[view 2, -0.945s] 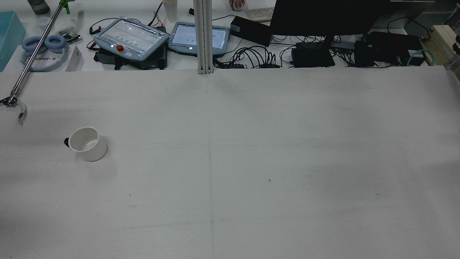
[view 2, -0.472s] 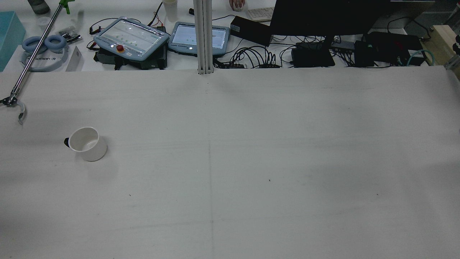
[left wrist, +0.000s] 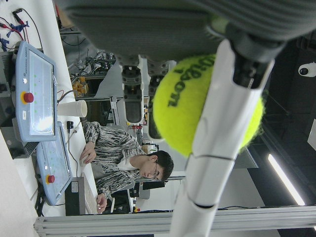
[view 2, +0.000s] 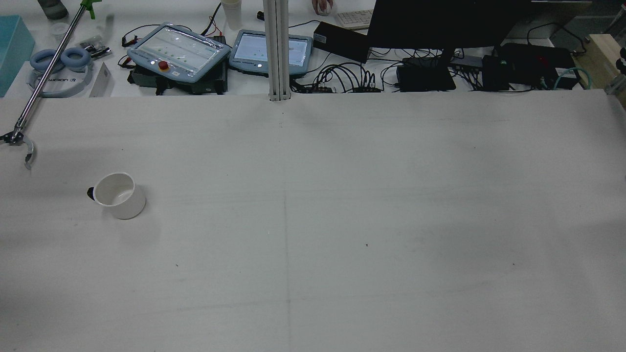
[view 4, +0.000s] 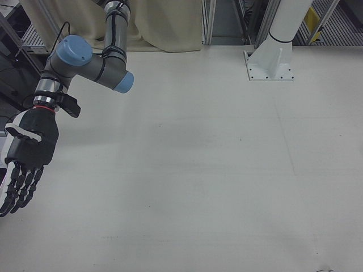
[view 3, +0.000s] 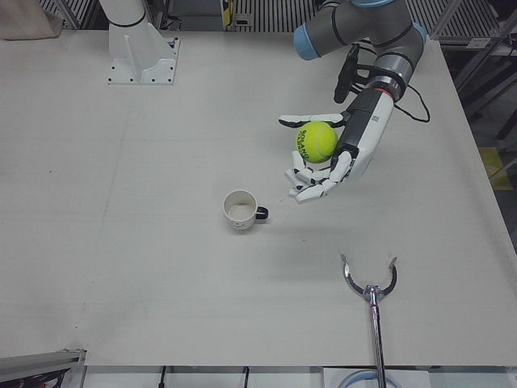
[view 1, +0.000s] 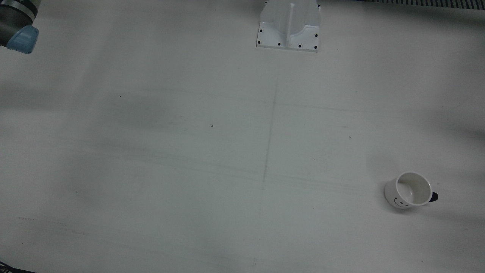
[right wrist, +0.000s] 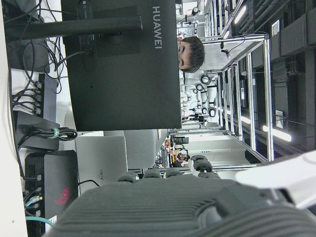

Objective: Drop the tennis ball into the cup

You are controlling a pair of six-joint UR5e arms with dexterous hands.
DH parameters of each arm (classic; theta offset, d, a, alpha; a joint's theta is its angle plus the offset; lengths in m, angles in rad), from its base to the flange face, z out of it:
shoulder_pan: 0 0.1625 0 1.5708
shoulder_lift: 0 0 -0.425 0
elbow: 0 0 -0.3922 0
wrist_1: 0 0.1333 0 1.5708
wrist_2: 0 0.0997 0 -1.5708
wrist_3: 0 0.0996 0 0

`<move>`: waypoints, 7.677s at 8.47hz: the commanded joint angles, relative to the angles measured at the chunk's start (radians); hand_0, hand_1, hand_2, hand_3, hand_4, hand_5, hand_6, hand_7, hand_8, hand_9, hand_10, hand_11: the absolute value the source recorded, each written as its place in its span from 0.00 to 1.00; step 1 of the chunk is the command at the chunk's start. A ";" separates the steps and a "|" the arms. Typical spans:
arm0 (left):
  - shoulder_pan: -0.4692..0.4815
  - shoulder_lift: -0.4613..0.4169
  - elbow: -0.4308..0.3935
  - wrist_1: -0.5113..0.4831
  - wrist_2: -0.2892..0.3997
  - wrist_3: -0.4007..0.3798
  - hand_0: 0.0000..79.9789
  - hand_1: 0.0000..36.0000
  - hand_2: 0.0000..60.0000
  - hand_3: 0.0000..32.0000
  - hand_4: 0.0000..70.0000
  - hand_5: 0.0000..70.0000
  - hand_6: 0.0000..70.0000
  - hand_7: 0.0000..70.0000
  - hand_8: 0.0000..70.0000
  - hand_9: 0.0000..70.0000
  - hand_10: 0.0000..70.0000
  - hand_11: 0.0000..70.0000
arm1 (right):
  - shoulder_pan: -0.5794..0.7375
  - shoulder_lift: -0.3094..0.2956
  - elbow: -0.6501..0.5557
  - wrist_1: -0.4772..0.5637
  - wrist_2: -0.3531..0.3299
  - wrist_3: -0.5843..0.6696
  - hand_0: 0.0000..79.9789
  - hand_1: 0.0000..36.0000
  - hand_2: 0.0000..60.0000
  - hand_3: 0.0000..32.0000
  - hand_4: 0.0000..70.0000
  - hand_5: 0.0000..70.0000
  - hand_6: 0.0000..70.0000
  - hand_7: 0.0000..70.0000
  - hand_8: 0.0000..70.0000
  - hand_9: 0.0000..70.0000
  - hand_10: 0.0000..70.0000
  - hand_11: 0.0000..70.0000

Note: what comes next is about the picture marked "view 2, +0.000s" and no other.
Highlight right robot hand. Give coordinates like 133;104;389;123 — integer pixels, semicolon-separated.
606;46;626;96

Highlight translucent plastic cup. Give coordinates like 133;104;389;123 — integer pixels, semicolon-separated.
221;0;244;31

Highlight black mini PC red logo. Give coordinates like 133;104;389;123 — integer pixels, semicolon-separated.
498;43;581;90

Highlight black power adapter box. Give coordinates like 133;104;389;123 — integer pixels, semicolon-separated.
482;55;513;92

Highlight dark grey docking hub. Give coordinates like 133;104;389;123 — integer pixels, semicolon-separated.
451;54;484;70

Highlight black Huawei monitor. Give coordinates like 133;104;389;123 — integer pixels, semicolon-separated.
367;0;532;49

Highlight black monitor stand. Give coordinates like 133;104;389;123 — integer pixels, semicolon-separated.
395;48;457;92

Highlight white keyboard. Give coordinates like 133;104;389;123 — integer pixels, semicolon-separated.
336;9;375;30

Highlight black rectangular box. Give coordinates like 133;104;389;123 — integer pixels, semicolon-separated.
313;22;371;64

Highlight blue grey teach pendant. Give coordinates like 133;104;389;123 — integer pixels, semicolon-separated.
228;29;313;77

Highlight black box under pendant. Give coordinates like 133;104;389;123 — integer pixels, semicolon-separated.
128;63;228;95

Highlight teach pendant red button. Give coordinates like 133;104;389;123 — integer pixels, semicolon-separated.
126;22;231;83

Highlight white card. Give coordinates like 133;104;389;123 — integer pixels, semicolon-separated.
89;62;114;98

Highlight clear bag of small parts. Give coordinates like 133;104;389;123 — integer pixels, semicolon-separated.
77;14;116;60

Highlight blue white headphones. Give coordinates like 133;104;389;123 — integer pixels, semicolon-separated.
27;47;94;98

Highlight small clear plastic container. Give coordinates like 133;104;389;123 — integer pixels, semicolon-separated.
49;22;72;44

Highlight dark bottle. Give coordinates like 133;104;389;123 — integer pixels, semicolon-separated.
38;0;68;21

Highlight teal box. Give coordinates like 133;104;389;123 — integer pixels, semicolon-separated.
0;15;36;97

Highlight teal ethernet cable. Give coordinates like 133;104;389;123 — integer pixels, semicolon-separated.
552;67;583;90

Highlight aluminium profile post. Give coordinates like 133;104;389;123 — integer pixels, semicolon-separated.
263;0;293;102

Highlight white smiley mug black handle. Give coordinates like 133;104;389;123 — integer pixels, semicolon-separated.
87;172;147;220

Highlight silver reacher grabber green handle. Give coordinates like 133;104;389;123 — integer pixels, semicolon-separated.
0;0;103;171

